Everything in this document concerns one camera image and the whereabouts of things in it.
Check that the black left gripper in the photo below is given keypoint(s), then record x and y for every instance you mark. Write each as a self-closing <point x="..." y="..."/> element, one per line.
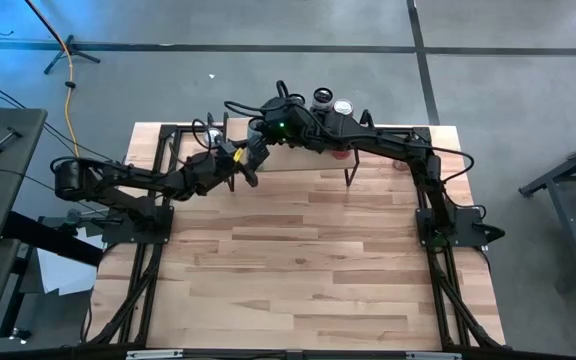
<point x="220" y="161"/>

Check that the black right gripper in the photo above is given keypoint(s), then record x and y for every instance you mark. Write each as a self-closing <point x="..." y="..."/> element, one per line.
<point x="288" y="127"/>

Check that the tall silver can black lid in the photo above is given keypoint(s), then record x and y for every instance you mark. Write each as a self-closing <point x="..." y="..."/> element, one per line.
<point x="322" y="96"/>

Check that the orange Fanta soda can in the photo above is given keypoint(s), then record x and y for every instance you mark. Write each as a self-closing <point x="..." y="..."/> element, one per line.
<point x="340" y="153"/>
<point x="343" y="107"/>

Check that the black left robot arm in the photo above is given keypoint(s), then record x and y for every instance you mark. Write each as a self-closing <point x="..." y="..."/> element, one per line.
<point x="118" y="176"/>

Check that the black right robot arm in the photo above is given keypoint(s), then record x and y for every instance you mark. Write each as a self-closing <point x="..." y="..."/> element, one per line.
<point x="393" y="142"/>

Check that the short silver and red can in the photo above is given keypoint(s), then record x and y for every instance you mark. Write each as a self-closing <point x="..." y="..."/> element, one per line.
<point x="213" y="135"/>

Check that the clamp with grey knob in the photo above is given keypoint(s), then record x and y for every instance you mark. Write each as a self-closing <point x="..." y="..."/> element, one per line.
<point x="75" y="218"/>

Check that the black beam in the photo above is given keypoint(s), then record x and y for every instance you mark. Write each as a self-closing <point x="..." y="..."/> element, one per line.
<point x="53" y="237"/>

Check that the black tripod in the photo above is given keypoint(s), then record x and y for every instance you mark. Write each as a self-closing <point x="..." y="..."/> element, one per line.
<point x="70" y="50"/>

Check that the white paper sheet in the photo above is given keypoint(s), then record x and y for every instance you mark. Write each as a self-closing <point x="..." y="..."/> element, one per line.
<point x="63" y="272"/>

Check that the grey desk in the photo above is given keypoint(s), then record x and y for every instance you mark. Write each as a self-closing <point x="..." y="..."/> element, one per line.
<point x="8" y="165"/>

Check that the wooden shelf black metal frame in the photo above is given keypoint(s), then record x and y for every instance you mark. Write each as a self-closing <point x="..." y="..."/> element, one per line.
<point x="298" y="161"/>

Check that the black aluminium table frame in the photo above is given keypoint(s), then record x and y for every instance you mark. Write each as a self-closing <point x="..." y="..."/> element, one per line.
<point x="168" y="131"/>

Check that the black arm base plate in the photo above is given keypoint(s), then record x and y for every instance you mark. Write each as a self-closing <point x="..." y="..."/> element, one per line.
<point x="118" y="235"/>
<point x="465" y="240"/>

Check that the silver metal bracket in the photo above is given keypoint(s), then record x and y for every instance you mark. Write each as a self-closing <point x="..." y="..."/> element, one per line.
<point x="154" y="354"/>
<point x="433" y="356"/>

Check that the black floor stand frame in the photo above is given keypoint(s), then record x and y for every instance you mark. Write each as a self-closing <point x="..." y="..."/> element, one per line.
<point x="15" y="300"/>

